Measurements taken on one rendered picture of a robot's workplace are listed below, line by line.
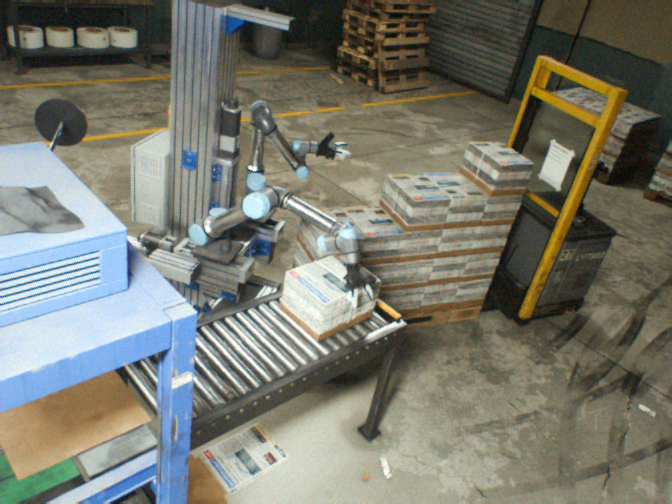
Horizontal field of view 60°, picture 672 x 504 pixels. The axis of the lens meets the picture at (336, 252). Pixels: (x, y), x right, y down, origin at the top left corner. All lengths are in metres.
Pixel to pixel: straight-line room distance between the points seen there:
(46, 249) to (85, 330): 0.22
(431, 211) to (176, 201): 1.56
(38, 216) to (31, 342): 0.31
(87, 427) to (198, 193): 1.49
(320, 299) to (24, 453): 1.26
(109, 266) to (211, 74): 1.63
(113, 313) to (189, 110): 1.73
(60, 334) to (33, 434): 0.84
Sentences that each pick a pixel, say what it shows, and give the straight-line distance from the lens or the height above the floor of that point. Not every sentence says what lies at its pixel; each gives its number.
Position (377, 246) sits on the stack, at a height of 0.74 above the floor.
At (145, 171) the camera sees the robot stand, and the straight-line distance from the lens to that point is 3.40.
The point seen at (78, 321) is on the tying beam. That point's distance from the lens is 1.63.
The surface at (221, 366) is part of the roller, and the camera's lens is 2.57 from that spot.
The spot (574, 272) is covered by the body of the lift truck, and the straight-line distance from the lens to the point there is 4.78.
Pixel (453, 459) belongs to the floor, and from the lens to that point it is 3.55.
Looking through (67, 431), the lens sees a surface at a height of 0.80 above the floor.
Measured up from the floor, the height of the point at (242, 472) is 0.01.
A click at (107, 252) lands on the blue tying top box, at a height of 1.69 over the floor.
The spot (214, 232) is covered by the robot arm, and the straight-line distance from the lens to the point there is 3.01.
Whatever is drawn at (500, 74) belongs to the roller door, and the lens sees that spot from 10.86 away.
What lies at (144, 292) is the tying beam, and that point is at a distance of 1.71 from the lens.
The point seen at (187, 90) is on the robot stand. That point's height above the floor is 1.60.
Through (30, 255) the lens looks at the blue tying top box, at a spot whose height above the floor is 1.73.
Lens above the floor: 2.57
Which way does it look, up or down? 31 degrees down
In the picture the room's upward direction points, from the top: 11 degrees clockwise
